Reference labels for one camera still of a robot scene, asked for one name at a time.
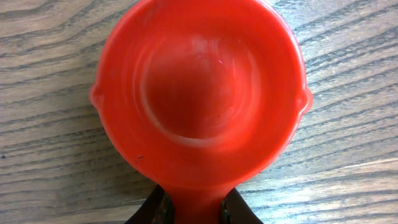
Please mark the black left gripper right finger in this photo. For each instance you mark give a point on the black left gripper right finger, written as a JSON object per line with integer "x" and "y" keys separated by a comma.
{"x": 234, "y": 210}

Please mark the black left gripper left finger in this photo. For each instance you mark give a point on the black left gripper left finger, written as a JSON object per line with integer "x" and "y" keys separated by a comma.
{"x": 156, "y": 209}

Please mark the red measuring scoop blue handle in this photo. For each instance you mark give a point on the red measuring scoop blue handle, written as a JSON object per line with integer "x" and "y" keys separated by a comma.
{"x": 200, "y": 96}

